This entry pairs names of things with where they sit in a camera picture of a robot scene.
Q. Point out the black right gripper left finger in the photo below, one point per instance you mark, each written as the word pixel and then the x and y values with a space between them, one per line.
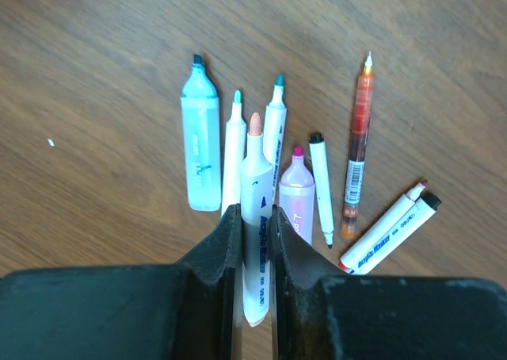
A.
pixel 190 309

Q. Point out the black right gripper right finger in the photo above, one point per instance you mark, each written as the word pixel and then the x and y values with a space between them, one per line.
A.
pixel 320 312

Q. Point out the purple highlighter marker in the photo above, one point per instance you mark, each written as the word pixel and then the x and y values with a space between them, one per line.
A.
pixel 296 195

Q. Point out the red cap white marker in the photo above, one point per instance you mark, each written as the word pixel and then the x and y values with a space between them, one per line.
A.
pixel 381 226

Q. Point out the red capped white marker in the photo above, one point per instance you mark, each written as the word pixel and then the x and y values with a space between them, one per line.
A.
pixel 423 209

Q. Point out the green capped white marker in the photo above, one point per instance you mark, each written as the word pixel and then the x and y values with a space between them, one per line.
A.
pixel 234 154

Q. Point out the black capped white marker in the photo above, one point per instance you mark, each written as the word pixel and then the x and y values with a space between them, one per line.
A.
pixel 320 170

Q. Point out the teal capped white marker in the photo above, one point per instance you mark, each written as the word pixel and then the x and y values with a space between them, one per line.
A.
pixel 275 117

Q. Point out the light blue capped marker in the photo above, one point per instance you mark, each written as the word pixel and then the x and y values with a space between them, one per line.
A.
pixel 201 137

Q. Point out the red ink gel pen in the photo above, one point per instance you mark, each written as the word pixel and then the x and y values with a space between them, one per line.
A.
pixel 360 124

